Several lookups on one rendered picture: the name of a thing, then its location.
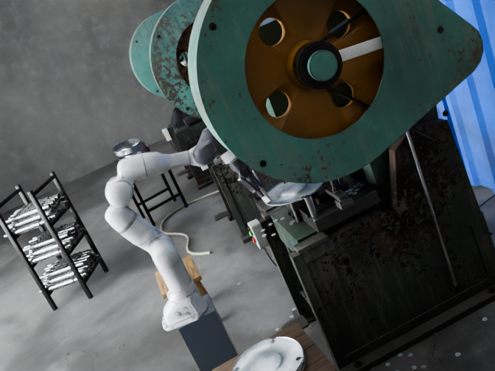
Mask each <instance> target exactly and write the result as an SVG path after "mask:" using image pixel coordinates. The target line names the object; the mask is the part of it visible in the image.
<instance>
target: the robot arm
mask: <svg viewBox="0 0 495 371"><path fill-rule="evenodd" d="M217 155H219V157H220V158H221V159H222V160H223V162H222V164H223V165H224V164H228V163H229V164H230V165H229V166H230V167H231V169H232V170H233V171H234V172H236V173H237V174H238V175H239V179H238V181H239V182H241V183H242V184H243V185H244V186H245V187H246V188H247V189H249V190H250V191H251V192H252V193H253V194H255V193H257V194H258V195H259V196H260V197H261V198H262V199H263V200H264V202H265V203H268V202H270V201H271V200H272V199H271V198H270V197H269V195H268V194H267V192H266V191H265V190H264V189H263V188H262V187H264V185H263V182H262V181H261V178H260V177H259V175H258V174H257V172H256V170H255V169H252V168H251V167H249V166H248V165H247V164H245V163H244V162H242V161H241V160H240V159H238V157H236V156H235V155H233V154H232V153H231V152H229V151H228V150H227V149H226V148H225V147H224V146H223V145H222V144H221V143H220V142H219V141H218V140H217V139H216V138H215V137H214V136H213V134H212V133H211V132H210V130H209V129H208V128H205V129H204V130H203V131H202V134H201V136H200V140H199V141H198V143H197V145H196V146H194V147H193V148H191V149H190V150H188V151H185V152H178V153H174V154H170V155H169V154H162V153H160V152H145V153H139V154H137V155H132V156H130V157H127V158H124V159H121V160H120V161H119V163H118V166H117V172H118V175H117V176H115V177H112V178H111V179H109V181H108V182H107V184H106V188H105V196H106V198H107V200H108V201H109V203H110V206H109V208H108V209H107V210H106V213H105V219H106V221H107V222H108V223H109V224H110V226H111V227H112V228H113V229H115V230H116V231H117V232H119V233H120V234H121V235H122V236H124V237H125V238H126V239H127V240H128V241H130V242H131V243H133V244H134V245H136V246H138V247H140V248H142V249H143V250H146V251H147V252H149V254H150V255H151V256H152V260H153V261H154V263H155V265H156V267H157V268H158V271H159V272H160V274H161V276H162V278H163V279H164V281H165V283H166V285H167V287H168V289H169V291H168V292H167V294H166V295H167V297H168V301H167V303H166V305H165V306H164V317H163V320H162V325H163V328H164V330H165V331H171V330H173V329H176V328H179V327H181V326H183V325H186V324H189V323H190V322H193V321H196V320H198V319H199V318H200V316H201V315H202V313H203V312H204V311H205V310H206V309H207V307H208V304H207V302H206V301H205V300H204V299H203V297H202V295H201V294H200V293H199V291H198V290H197V287H196V285H195V283H194V281H193V280H192V279H191V277H190V275H189V273H188V271H187V269H186V267H185V265H184V263H183V261H182V259H181V257H180V255H179V253H178V251H177V250H176V248H175V245H174V243H173V241H172V240H171V238H170V237H169V236H168V235H167V234H165V233H163V232H162V231H160V230H159V229H158V228H156V227H154V226H152V225H151V224H150V223H149V222H147V221H146V220H145V219H143V218H142V217H141V216H139V215H138V214H137V213H136V212H134V211H133V210H132V209H131V208H129V206H128V204H130V202H131V199H132V197H133V190H134V183H136V182H137V181H140V180H146V179H150V178H154V177H157V176H158V175H160V174H163V173H164V172H166V171H168V170H170V169H173V168H177V167H181V166H188V165H193V166H206V165H208V164H210V163H211V162H212V161H213V160H214V159H215V157H216V156H217Z"/></svg>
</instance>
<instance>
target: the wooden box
mask: <svg viewBox="0 0 495 371"><path fill-rule="evenodd" d="M276 337H288V338H291V339H294V340H296V341H297V342H298V343H299V344H300V345H301V347H302V348H303V351H304V353H305V356H306V364H305V367H304V369H303V371H337V369H336V367H335V366H334V365H333V364H332V363H331V362H330V361H329V360H328V359H327V357H326V356H325V355H324V354H323V352H322V351H321V350H320V349H319V347H318V346H317V345H316V344H315V343H314V342H313V341H312V340H311V339H310V337H309V336H308V335H307V334H306V333H305V331H304V330H303V329H302V328H301V326H300V325H299V324H298V323H294V324H293V325H291V326H289V327H287V328H285V329H283V330H282V331H280V332H278V333H277V334H275V335H273V336H271V337H270V338H268V339H276ZM241 355H242V353H241V354H239V355H238V356H236V357H234V358H232V359H231V360H229V361H227V362H225V363H224V364H221V365H220V366H218V367H216V368H214V369H213V370H212V371H233V370H234V364H235V362H236V360H237V359H238V358H239V357H240V356H241Z"/></svg>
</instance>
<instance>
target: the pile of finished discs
mask: <svg viewBox="0 0 495 371"><path fill-rule="evenodd" d="M305 364H306V356H305V353H304V351H303V348H302V347H301V345H300V344H299V343H298V342H297V341H296V340H294V339H291V338H288V337H276V339H265V340H263V341H261V342H259V343H257V344H255V345H253V346H252V347H250V348H248V349H247V350H246V351H245V352H244V353H243V354H242V355H241V356H240V357H239V358H238V359H237V360H236V362H235V364H234V370H233V371H303V369H304V367H305Z"/></svg>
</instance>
